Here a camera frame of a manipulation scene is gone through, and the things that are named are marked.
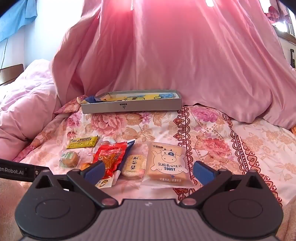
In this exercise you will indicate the orange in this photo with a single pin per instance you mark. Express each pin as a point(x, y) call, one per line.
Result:
point(85, 166)

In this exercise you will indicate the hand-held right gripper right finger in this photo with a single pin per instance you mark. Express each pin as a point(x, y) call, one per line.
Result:
point(203, 173)

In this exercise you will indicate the gold snack packet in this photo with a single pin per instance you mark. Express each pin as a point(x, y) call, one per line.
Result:
point(105, 183)

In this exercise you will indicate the toast bread packet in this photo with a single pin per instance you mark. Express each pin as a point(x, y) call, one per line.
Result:
point(167, 164)

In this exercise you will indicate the pink curtain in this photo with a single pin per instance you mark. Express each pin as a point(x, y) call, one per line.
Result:
point(185, 58)

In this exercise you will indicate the yellow snack bar packet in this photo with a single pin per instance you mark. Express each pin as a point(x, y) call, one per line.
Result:
point(82, 142)

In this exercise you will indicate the red patterned cloth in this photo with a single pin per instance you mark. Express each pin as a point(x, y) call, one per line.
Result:
point(276, 16)

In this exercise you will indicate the pink quilt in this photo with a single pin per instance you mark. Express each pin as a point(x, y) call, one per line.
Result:
point(27, 104)

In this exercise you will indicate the wooden headboard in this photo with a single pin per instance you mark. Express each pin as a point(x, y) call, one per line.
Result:
point(11, 74)

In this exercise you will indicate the grey shallow cardboard box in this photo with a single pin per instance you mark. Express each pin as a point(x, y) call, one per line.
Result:
point(129, 107)

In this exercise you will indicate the blue cloth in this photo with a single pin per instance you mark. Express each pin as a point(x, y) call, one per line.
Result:
point(13, 18)

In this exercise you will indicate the green label cake packet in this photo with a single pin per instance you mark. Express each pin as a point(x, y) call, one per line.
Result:
point(69, 159)

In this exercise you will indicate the floral bedsheet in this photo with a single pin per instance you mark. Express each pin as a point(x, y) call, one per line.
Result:
point(161, 126)

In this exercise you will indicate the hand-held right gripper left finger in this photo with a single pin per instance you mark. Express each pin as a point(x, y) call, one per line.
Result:
point(95, 172)

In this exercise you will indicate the red snack packet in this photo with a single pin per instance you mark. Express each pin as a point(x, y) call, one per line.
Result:
point(111, 157)

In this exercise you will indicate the round rice cracker packet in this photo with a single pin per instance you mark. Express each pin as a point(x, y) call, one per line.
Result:
point(135, 165)

